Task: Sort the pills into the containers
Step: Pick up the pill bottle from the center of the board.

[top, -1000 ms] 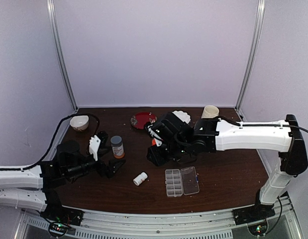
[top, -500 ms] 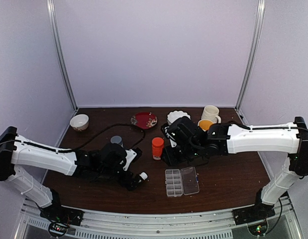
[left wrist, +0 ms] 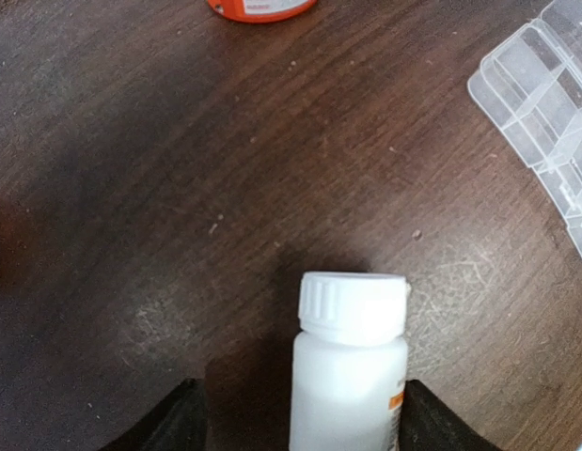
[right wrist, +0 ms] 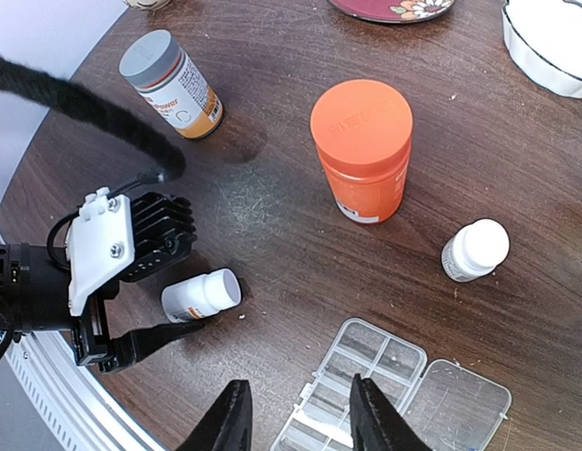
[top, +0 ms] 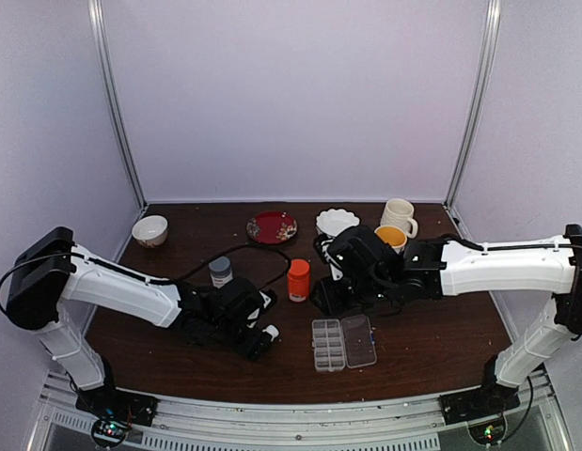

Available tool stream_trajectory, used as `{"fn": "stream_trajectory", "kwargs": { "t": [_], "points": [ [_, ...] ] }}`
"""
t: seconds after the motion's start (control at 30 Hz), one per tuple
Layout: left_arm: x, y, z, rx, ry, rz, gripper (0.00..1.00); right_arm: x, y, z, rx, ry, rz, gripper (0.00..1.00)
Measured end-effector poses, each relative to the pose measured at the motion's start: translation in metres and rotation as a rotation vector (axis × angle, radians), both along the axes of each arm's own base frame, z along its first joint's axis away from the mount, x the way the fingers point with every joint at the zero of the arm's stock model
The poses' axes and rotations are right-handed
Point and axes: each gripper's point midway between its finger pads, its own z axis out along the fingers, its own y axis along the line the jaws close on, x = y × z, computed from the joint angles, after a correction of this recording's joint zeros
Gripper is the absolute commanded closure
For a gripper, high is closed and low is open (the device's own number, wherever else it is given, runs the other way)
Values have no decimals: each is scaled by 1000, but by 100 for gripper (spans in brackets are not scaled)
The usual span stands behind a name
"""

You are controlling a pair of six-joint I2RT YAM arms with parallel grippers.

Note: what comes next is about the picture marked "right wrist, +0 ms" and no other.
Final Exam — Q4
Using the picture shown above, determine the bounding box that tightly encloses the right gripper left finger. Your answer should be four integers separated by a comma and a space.
177, 380, 253, 451

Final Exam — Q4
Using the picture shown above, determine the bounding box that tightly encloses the orange pill bottle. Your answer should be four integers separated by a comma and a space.
310, 79, 414, 225

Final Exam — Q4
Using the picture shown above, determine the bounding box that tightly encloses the front aluminium rail base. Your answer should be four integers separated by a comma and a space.
0, 206, 174, 451

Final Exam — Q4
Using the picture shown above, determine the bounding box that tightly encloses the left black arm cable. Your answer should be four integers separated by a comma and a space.
0, 54, 187, 184

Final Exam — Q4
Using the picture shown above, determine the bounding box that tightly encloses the white ceramic rice bowl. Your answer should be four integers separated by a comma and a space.
124, 0, 170, 11

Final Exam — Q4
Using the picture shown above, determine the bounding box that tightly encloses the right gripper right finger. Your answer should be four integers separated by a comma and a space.
349, 373, 432, 451

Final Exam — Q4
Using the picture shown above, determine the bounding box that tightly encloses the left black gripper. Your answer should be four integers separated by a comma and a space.
71, 281, 206, 374

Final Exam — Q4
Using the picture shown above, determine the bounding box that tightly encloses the grey lid vitamin bottle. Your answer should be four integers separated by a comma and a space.
118, 29, 224, 139

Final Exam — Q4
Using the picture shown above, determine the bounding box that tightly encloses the white scalloped bowl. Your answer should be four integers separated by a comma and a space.
502, 1, 582, 99

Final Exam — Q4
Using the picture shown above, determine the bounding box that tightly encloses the red floral plate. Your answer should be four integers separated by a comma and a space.
329, 0, 455, 24

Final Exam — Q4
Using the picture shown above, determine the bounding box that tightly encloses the small white bottle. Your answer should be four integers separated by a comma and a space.
161, 268, 242, 322
441, 218, 511, 283

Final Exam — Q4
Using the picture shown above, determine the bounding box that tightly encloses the clear plastic pill organizer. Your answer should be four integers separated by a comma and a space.
272, 318, 512, 450

